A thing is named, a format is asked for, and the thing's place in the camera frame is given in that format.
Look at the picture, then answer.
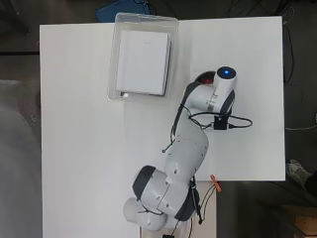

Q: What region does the clear plastic box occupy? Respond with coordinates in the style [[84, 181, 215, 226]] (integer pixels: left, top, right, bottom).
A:
[[106, 12, 180, 103]]

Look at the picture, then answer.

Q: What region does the black floor cable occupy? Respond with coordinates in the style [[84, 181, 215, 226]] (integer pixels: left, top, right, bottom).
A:
[[281, 23, 295, 84]]

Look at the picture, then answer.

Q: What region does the brown round tub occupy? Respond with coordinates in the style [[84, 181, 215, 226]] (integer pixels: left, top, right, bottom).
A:
[[193, 69, 217, 87]]

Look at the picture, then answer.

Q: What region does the white floor cable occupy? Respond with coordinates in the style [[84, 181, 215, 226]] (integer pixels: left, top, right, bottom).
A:
[[284, 123, 317, 132]]

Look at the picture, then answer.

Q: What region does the person's shoe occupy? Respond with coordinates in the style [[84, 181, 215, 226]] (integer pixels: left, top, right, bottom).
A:
[[285, 159, 315, 186]]

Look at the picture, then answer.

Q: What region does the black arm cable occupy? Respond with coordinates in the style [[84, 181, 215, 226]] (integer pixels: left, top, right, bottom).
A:
[[188, 111, 254, 131]]

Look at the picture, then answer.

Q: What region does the cardboard box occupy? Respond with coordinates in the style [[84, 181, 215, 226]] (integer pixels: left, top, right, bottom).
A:
[[284, 204, 317, 238]]

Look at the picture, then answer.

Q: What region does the thin cable bundle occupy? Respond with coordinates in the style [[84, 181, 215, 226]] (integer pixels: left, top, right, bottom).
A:
[[197, 184, 218, 238]]

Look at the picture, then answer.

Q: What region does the orange clamp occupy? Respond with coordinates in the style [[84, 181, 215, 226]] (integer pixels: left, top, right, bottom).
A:
[[210, 174, 223, 193]]

